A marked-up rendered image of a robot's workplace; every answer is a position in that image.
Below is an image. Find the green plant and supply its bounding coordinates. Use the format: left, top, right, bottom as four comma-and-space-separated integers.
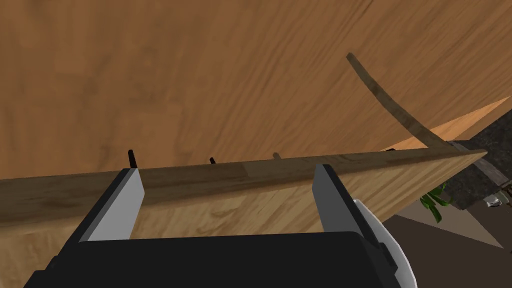
418, 181, 453, 225

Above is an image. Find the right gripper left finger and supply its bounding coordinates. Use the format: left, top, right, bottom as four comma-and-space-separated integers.
67, 167, 146, 250

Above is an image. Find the curved brown bar handle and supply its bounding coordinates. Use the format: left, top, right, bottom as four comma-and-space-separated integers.
345, 51, 455, 150

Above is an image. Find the wooden cupboard door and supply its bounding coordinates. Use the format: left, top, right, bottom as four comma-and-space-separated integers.
0, 147, 488, 288

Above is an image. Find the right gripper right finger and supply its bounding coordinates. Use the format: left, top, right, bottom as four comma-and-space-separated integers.
311, 163, 378, 242

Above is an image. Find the wooden cupboard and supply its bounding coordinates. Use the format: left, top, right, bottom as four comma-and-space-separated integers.
0, 0, 512, 182

